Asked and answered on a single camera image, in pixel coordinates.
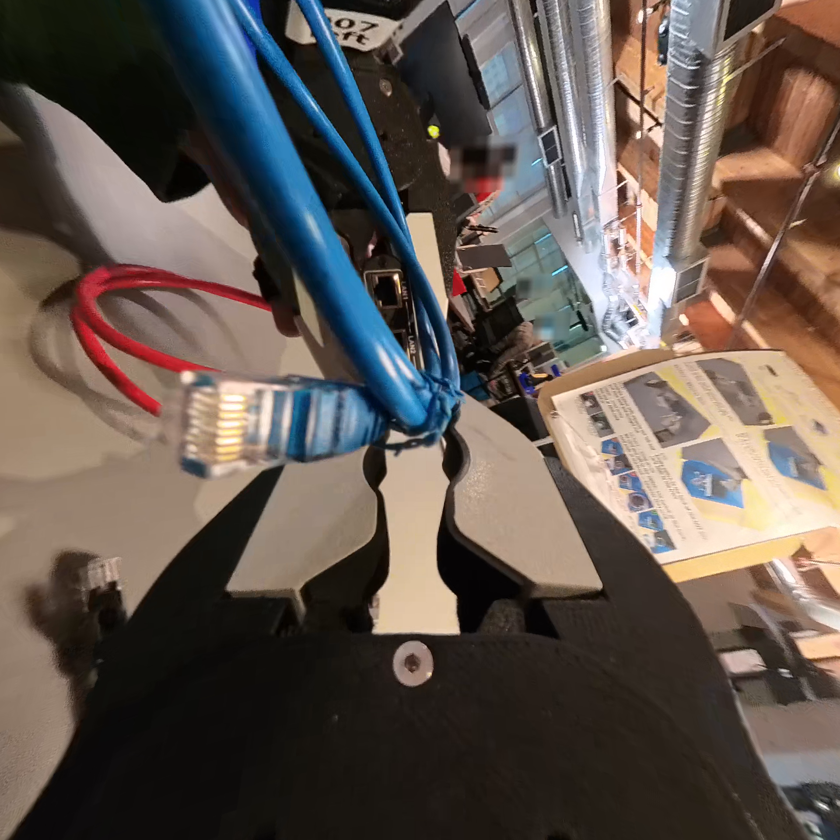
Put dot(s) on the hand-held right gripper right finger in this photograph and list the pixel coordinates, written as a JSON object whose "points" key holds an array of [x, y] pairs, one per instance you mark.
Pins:
{"points": [[525, 518]]}

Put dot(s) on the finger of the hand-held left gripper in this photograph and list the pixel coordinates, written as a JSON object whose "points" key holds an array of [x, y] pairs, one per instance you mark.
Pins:
{"points": [[308, 308], [426, 249]]}

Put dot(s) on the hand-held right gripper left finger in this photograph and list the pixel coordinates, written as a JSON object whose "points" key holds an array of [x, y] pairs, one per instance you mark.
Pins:
{"points": [[308, 525]]}

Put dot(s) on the black ethernet port box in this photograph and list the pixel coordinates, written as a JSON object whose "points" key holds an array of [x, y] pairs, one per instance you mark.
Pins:
{"points": [[387, 289]]}

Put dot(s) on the printed instruction sheet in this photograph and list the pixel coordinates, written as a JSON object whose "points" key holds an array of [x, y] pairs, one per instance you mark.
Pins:
{"points": [[709, 459]]}

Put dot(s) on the instruction poster board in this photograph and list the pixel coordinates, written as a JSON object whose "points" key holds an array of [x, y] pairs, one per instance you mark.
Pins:
{"points": [[722, 568]]}

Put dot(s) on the black metal pole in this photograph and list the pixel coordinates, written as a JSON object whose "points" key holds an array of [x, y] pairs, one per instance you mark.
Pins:
{"points": [[774, 249]]}

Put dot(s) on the silver ventilation duct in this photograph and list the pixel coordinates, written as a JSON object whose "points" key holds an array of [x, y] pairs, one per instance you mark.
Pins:
{"points": [[571, 98], [689, 131]]}

